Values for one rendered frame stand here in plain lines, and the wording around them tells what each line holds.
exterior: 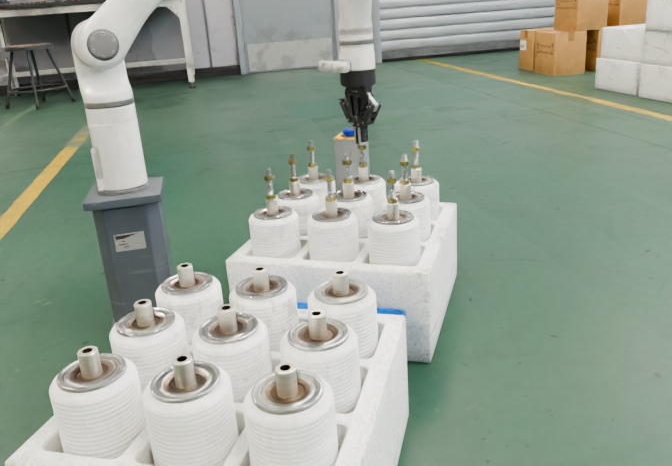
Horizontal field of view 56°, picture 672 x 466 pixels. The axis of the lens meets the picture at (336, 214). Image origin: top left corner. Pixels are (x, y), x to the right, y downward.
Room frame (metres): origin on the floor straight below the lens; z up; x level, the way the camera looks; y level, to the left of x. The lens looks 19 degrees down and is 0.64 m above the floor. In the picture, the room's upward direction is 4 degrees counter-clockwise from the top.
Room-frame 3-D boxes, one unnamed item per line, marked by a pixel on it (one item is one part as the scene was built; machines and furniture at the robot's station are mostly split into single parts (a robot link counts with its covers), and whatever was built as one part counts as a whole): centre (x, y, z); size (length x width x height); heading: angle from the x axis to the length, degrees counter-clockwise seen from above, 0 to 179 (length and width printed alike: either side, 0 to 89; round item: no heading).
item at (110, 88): (1.23, 0.42, 0.54); 0.09 x 0.09 x 0.17; 26
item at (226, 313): (0.71, 0.15, 0.26); 0.02 x 0.02 x 0.03
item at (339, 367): (0.68, 0.03, 0.16); 0.10 x 0.10 x 0.18
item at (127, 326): (0.74, 0.26, 0.25); 0.08 x 0.08 x 0.01
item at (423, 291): (1.23, -0.03, 0.09); 0.39 x 0.39 x 0.18; 71
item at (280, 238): (1.15, 0.12, 0.16); 0.10 x 0.10 x 0.18
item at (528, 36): (5.03, -1.71, 0.15); 0.30 x 0.24 x 0.30; 99
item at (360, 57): (1.33, -0.05, 0.52); 0.11 x 0.09 x 0.06; 122
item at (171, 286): (0.85, 0.23, 0.25); 0.08 x 0.08 x 0.01
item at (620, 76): (3.76, -1.89, 0.09); 0.39 x 0.39 x 0.18; 11
